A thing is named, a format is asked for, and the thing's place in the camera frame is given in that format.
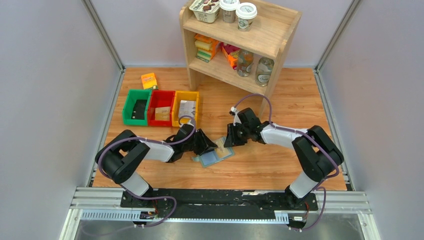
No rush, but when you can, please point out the yellow credit card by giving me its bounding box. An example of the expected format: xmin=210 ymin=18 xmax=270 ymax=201
xmin=214 ymin=145 xmax=234 ymax=161

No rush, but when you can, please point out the teal card holder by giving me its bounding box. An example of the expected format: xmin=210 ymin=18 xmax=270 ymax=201
xmin=191 ymin=136 xmax=235 ymax=168

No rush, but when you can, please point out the tan credit card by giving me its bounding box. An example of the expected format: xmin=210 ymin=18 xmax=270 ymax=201
xmin=154 ymin=106 xmax=171 ymax=121

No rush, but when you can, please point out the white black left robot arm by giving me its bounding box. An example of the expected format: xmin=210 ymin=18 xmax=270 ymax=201
xmin=94 ymin=123 xmax=218 ymax=198

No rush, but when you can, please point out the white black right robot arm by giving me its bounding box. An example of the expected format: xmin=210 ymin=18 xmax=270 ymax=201
xmin=224 ymin=107 xmax=344 ymax=201

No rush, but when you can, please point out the white packet in yellow bin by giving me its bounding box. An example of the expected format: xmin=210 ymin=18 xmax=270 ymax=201
xmin=178 ymin=100 xmax=197 ymax=118

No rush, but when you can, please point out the yellow plastic bin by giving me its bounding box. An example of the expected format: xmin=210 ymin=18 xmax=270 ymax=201
xmin=171 ymin=90 xmax=200 ymax=127

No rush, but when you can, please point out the red plastic bin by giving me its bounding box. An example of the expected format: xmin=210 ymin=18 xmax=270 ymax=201
xmin=147 ymin=90 xmax=176 ymax=127

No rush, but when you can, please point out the right clear glass bottle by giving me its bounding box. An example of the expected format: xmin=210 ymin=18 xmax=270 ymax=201
xmin=255 ymin=56 xmax=275 ymax=87

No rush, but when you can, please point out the clear glass bottle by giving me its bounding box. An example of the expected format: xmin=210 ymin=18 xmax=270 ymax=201
xmin=255 ymin=56 xmax=275 ymax=87
xmin=236 ymin=49 xmax=254 ymax=77

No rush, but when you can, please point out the black item in green bin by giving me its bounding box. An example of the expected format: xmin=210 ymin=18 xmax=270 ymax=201
xmin=131 ymin=99 xmax=148 ymax=121

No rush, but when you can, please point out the wooden shelf unit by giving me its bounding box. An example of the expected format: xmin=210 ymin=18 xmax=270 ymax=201
xmin=179 ymin=0 xmax=302 ymax=98

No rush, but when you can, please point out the left clear glass bottle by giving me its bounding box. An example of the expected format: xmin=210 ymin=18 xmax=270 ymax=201
xmin=236 ymin=49 xmax=254 ymax=77

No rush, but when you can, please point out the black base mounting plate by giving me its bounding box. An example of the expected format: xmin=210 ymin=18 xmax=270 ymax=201
xmin=120 ymin=188 xmax=319 ymax=221

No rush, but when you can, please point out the green plastic bin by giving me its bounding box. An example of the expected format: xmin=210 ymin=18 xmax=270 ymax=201
xmin=122 ymin=89 xmax=152 ymax=126

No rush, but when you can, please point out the orange red snack box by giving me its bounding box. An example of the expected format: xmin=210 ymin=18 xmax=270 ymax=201
xmin=221 ymin=42 xmax=241 ymax=70

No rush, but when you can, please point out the orange yellow snack box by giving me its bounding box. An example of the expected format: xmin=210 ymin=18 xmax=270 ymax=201
xmin=140 ymin=72 xmax=159 ymax=90

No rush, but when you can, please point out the stack of sponges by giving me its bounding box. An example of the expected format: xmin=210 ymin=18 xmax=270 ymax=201
xmin=194 ymin=33 xmax=221 ymax=63

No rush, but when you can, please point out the right coffee cup white lid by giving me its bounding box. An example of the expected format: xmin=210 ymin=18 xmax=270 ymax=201
xmin=235 ymin=2 xmax=258 ymax=32

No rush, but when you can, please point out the coffee cup white lid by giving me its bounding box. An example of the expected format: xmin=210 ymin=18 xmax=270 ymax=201
xmin=235 ymin=2 xmax=258 ymax=32
xmin=219 ymin=0 xmax=240 ymax=24

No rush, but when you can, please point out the left coffee cup white lid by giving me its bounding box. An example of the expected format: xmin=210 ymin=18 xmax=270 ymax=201
xmin=219 ymin=0 xmax=240 ymax=24

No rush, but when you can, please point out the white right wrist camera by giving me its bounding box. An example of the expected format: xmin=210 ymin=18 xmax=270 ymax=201
xmin=229 ymin=106 xmax=242 ymax=126

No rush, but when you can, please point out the aluminium frame rail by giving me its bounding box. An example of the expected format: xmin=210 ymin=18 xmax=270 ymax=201
xmin=60 ymin=187 xmax=380 ymax=240

